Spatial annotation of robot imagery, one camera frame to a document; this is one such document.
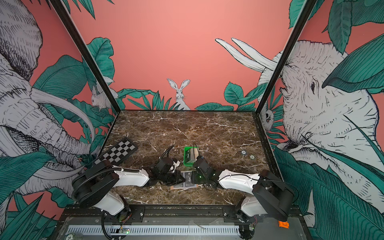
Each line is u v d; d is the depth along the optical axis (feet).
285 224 2.30
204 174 2.14
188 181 2.77
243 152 3.21
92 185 1.45
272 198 1.40
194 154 3.04
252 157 3.13
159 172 2.29
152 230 2.30
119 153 3.05
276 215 1.36
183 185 2.73
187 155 3.07
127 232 2.30
